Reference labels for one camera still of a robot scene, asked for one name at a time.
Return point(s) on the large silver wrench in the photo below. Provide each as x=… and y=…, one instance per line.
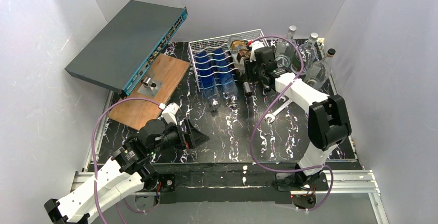
x=270, y=117

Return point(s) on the dark wine bottle left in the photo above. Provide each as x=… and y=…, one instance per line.
x=246, y=87

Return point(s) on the wooden board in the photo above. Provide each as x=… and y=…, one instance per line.
x=136, y=113

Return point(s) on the grey network switch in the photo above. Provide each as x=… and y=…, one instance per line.
x=124, y=50

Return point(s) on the blue bottle right bottom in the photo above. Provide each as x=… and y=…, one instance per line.
x=226, y=78

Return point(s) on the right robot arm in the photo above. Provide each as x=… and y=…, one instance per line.
x=328, y=120

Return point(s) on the metal plate with cylinder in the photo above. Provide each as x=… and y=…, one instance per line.
x=149, y=87

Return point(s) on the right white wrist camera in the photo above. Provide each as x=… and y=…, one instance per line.
x=254, y=46

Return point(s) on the aluminium frame rail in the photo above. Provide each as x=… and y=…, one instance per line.
x=222, y=169

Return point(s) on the amber labelled bottle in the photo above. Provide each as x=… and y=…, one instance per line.
x=239, y=52

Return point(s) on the blue bottle left bottom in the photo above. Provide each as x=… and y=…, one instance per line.
x=207, y=79

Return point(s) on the clear bottle blue label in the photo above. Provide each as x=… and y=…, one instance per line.
x=319, y=71

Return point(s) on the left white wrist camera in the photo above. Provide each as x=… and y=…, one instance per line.
x=169, y=112

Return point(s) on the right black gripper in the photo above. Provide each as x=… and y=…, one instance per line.
x=252, y=70

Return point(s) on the clear bottle green label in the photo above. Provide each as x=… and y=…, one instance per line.
x=284, y=51

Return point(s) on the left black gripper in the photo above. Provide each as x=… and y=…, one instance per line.
x=186, y=134

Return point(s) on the white wire wine rack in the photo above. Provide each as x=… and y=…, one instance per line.
x=210, y=44

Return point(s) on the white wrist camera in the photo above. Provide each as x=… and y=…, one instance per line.
x=254, y=46
x=169, y=112

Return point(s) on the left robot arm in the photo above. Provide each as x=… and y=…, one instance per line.
x=128, y=170

